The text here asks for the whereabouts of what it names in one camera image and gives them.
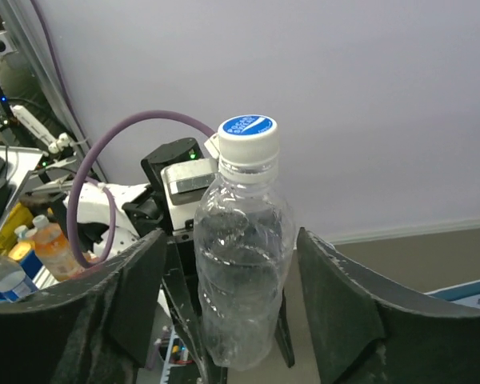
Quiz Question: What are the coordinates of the person in green shirt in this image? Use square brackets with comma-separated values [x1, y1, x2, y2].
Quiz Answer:
[0, 57, 57, 122]

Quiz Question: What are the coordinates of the orange drink bottle background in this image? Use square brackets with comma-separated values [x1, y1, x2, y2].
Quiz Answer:
[33, 215, 84, 282]

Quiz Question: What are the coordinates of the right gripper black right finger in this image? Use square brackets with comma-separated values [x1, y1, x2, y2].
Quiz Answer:
[297, 229, 480, 383]

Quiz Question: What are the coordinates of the grey slotted cable duct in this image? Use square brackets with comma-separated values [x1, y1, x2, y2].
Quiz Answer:
[160, 328, 193, 384]

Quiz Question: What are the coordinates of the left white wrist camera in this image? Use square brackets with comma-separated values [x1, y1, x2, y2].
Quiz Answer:
[160, 138, 218, 232]

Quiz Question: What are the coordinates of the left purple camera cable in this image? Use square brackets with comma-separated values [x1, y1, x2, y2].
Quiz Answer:
[66, 110, 218, 361]

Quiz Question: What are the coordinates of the dark cola bottle blue label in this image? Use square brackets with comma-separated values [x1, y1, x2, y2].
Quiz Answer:
[0, 255, 38, 302]

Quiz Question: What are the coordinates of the clear bottle orange base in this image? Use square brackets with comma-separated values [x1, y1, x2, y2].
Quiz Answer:
[194, 154, 297, 370]

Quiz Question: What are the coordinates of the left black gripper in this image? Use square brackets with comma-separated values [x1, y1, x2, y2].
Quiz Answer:
[162, 232, 227, 383]

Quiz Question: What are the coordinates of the blue patterned placemat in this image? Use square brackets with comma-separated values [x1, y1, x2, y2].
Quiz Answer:
[427, 279, 480, 309]

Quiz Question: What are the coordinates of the white bottle cap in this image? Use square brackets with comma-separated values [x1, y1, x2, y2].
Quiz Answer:
[218, 114, 280, 167]

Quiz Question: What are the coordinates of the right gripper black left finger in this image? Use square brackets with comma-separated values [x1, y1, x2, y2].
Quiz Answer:
[0, 230, 167, 383]

